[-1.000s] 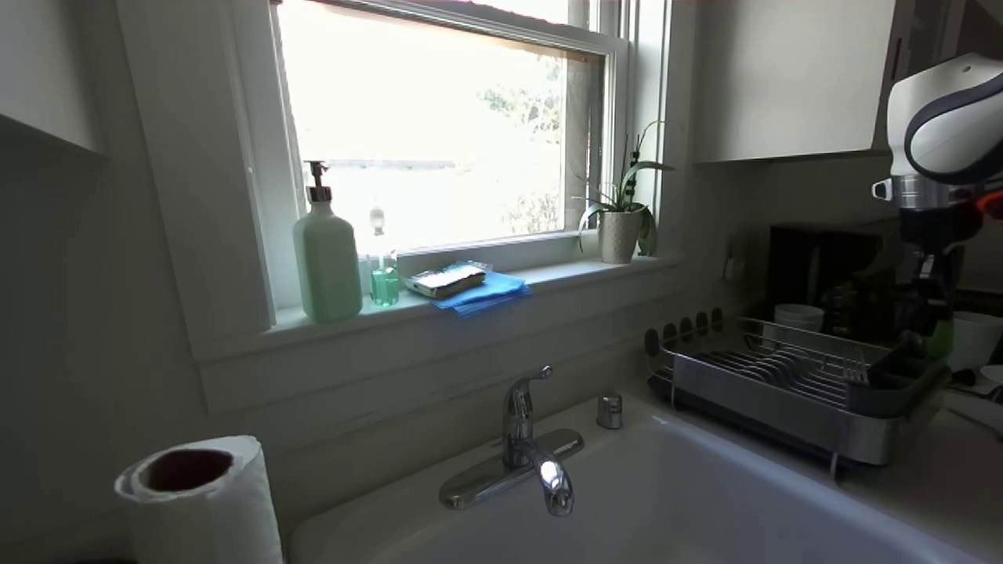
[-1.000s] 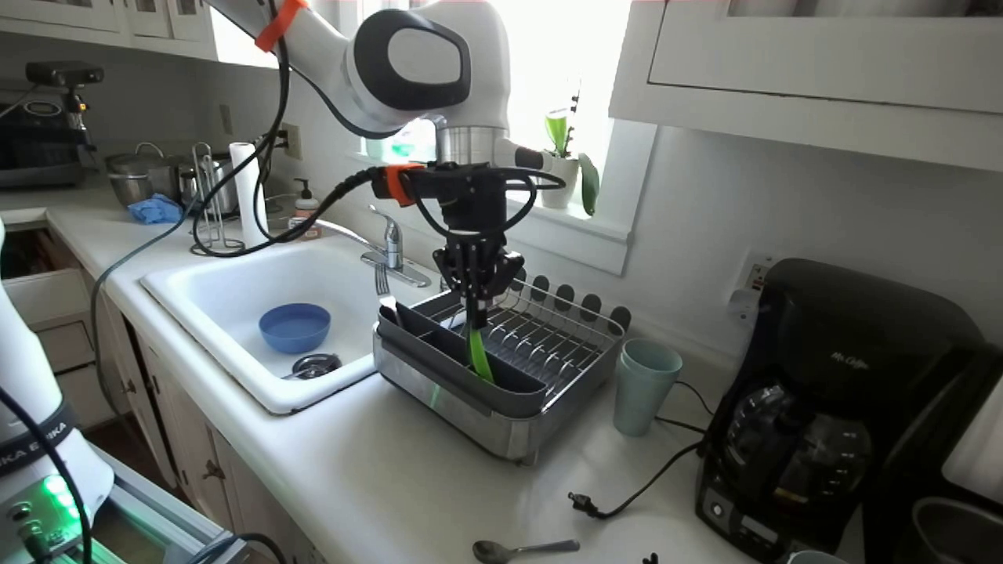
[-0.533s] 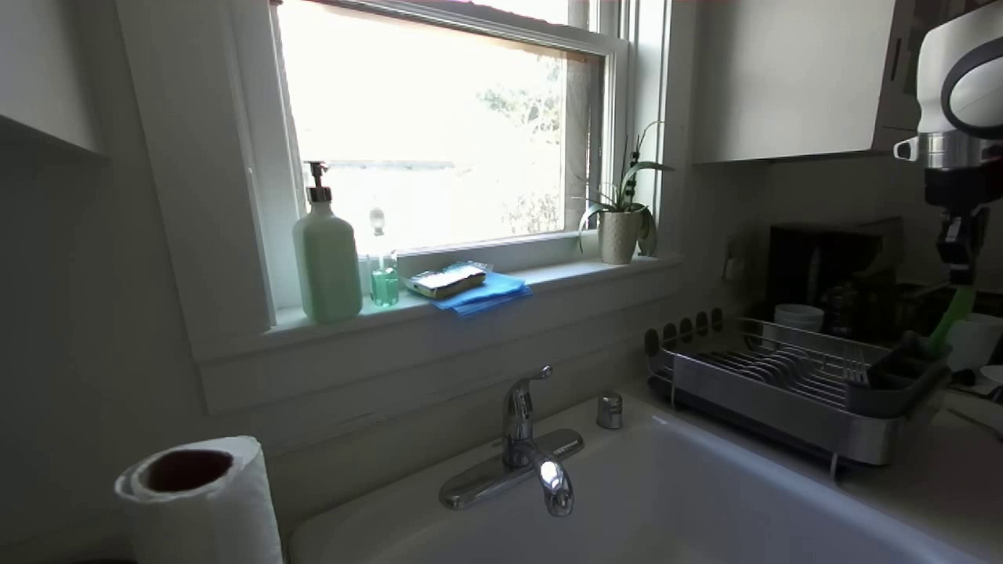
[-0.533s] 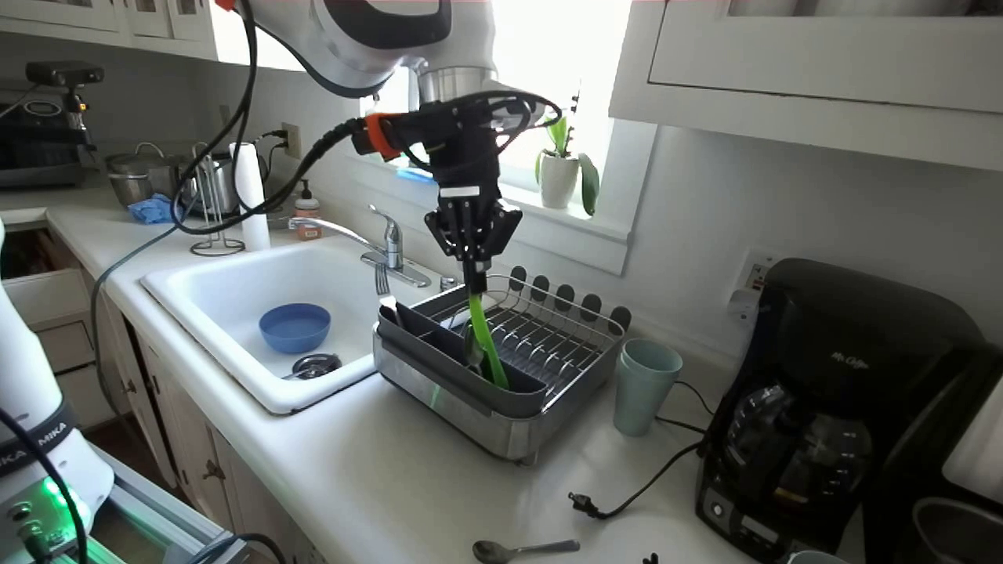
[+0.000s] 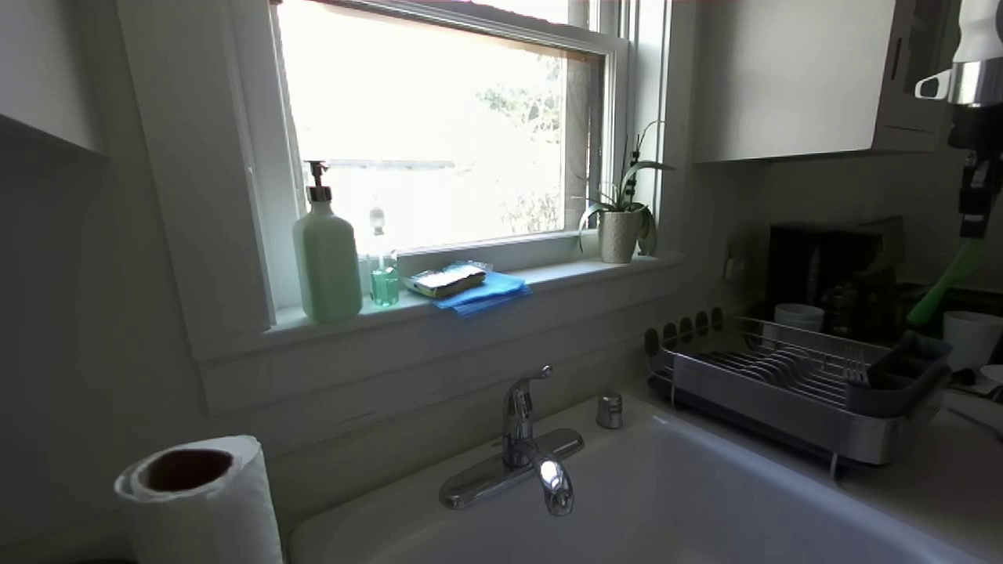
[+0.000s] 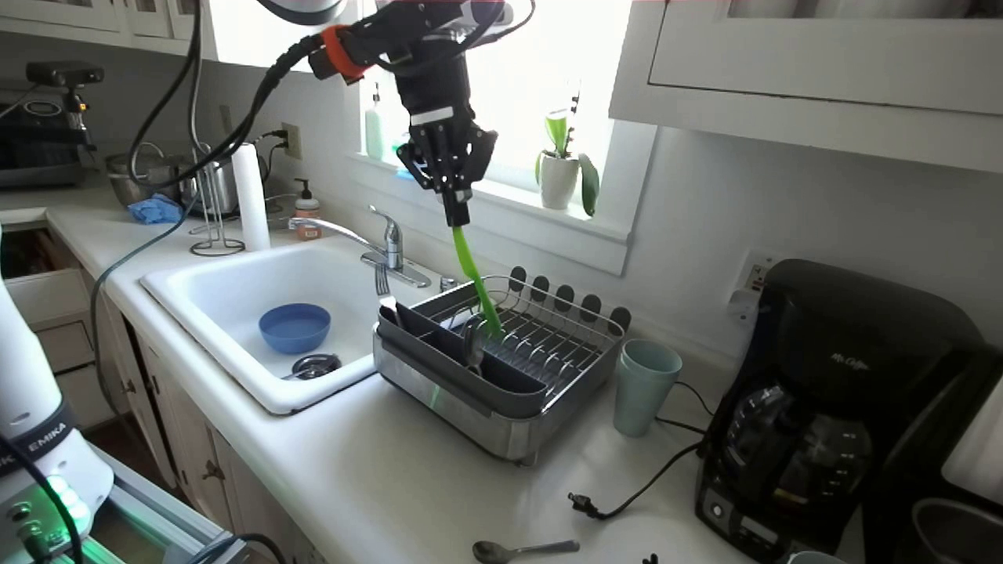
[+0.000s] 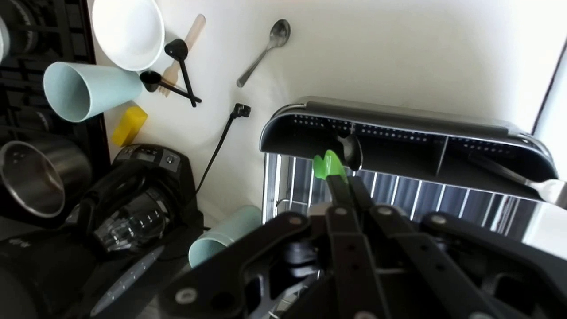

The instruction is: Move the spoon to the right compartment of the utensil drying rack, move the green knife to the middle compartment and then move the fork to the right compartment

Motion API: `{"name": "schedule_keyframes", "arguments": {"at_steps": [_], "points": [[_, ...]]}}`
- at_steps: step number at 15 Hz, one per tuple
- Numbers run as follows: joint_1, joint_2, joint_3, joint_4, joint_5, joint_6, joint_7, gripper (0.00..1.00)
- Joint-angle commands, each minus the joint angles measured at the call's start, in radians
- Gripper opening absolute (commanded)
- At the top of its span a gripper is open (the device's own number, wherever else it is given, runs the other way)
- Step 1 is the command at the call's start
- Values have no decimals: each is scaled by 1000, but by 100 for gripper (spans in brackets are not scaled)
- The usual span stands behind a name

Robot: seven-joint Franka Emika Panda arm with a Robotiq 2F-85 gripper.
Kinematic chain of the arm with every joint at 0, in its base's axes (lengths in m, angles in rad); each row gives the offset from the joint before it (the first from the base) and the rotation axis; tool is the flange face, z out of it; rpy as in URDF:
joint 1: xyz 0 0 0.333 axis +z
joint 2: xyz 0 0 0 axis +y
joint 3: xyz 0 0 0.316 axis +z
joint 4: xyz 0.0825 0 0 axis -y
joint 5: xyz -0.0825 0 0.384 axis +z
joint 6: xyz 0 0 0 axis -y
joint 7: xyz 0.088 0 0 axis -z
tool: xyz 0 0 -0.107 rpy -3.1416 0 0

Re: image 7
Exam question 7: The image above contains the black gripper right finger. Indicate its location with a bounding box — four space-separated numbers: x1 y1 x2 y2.
345 175 567 319

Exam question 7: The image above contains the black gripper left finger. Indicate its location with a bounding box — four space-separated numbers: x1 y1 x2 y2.
157 173 391 319

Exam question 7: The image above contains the green plastic utensil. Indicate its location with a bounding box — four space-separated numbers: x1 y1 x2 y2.
310 148 350 182

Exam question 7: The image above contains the dark metal spoon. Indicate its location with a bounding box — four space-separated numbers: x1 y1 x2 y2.
334 132 365 173

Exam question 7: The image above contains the steel dish drying rack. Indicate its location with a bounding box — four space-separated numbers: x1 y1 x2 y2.
258 95 567 261

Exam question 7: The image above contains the grey utensil holder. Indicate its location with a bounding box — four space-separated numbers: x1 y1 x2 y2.
258 95 559 183

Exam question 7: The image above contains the black measuring spoon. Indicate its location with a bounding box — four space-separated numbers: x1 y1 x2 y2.
163 36 200 107
138 68 203 105

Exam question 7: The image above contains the black dish rack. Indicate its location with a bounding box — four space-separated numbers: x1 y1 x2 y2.
0 0 111 226

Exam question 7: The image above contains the mint green cup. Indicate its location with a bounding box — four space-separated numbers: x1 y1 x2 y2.
40 59 147 123
186 201 264 268

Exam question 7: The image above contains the black coffee maker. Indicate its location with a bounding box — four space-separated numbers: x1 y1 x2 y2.
63 141 205 261

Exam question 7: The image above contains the yellow sponge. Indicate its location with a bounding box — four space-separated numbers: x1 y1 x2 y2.
109 104 148 148

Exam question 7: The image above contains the wooden spatula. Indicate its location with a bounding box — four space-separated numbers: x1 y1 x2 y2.
157 12 209 98

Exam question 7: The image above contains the steel pot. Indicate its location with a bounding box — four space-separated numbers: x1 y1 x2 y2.
0 137 93 221

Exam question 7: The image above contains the white bowl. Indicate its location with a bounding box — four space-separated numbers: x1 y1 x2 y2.
90 0 166 74

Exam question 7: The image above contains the black power cord with plug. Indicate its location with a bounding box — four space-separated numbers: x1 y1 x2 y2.
191 100 253 196

